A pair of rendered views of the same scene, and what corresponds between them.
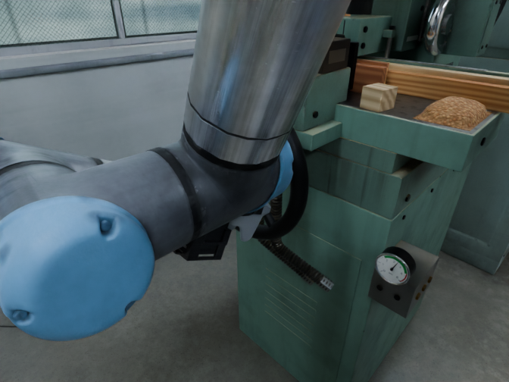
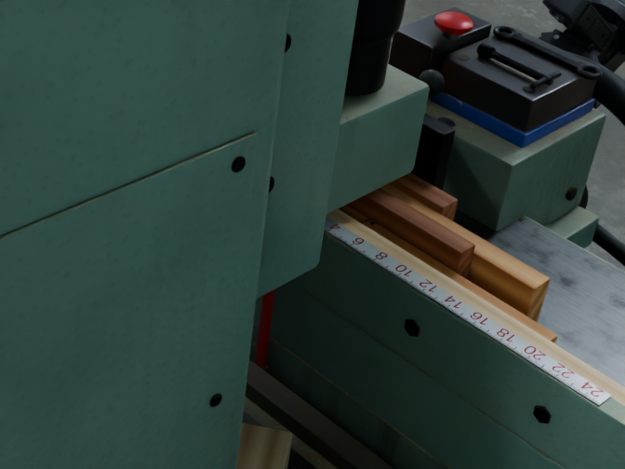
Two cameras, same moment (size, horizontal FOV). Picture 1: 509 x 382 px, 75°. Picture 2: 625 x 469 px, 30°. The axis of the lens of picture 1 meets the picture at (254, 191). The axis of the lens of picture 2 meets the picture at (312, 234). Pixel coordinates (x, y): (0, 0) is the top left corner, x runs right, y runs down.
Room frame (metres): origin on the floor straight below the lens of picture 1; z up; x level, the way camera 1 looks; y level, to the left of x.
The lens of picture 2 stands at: (1.46, -0.29, 1.39)
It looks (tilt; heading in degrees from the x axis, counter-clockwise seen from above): 35 degrees down; 174
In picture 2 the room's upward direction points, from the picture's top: 8 degrees clockwise
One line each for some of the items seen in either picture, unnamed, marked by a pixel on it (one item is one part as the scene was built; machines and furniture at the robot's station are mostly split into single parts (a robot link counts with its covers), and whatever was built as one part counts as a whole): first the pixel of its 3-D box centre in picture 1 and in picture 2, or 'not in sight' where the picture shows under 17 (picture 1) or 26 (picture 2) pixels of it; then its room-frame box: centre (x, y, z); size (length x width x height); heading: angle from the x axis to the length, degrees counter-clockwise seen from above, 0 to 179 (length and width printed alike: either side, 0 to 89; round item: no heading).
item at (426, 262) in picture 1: (404, 277); not in sight; (0.50, -0.30, 0.58); 0.12 x 0.08 x 0.08; 135
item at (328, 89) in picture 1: (297, 92); (479, 149); (0.64, -0.08, 0.92); 0.15 x 0.13 x 0.09; 45
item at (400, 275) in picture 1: (395, 267); not in sight; (0.45, -0.25, 0.65); 0.06 x 0.04 x 0.08; 45
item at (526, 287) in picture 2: not in sight; (389, 223); (0.78, -0.17, 0.92); 0.25 x 0.02 x 0.05; 45
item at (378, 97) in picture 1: (378, 97); not in sight; (0.59, -0.22, 0.92); 0.04 x 0.04 x 0.04; 36
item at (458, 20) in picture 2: not in sight; (453, 22); (0.63, -0.12, 1.02); 0.03 x 0.03 x 0.01
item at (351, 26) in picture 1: (360, 38); (313, 146); (0.79, -0.23, 0.99); 0.14 x 0.07 x 0.09; 135
